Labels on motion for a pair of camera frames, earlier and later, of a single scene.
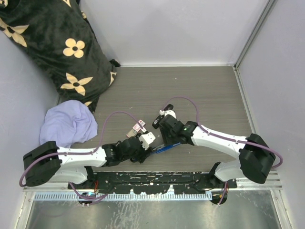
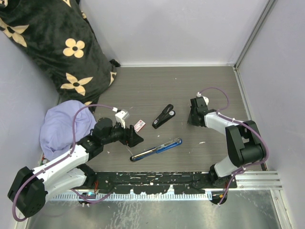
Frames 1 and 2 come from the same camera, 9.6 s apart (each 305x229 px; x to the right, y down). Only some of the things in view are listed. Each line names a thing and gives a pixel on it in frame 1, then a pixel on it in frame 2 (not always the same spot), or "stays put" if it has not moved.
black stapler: x=156 y=123 stays put
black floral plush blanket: x=56 y=36 stays put
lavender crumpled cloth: x=68 y=123 stays put
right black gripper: x=167 y=140 to x=190 y=121
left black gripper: x=143 y=154 to x=129 y=135
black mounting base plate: x=155 y=182 stays put
